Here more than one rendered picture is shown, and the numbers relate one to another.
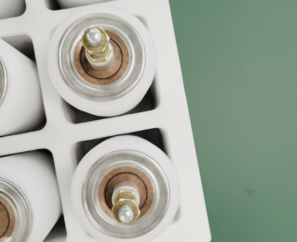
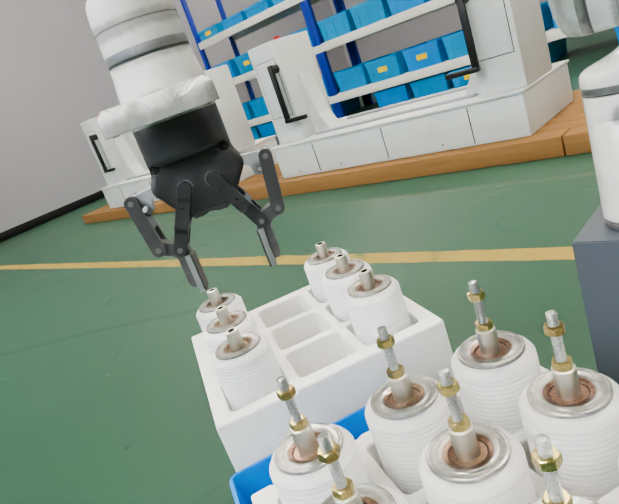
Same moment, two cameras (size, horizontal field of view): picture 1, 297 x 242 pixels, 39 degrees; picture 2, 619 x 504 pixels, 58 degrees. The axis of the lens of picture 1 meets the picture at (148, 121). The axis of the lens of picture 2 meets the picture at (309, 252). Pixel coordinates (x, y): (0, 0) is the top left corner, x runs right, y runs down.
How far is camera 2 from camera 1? 45 cm
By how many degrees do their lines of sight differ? 74
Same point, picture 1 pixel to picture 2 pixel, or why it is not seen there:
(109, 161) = not seen: hidden behind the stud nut
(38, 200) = (373, 421)
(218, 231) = not seen: outside the picture
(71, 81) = (374, 489)
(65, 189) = (380, 475)
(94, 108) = not seen: hidden behind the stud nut
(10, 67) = (433, 479)
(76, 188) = (347, 437)
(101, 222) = (322, 427)
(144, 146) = (302, 481)
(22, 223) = (378, 404)
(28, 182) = (386, 427)
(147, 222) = (289, 440)
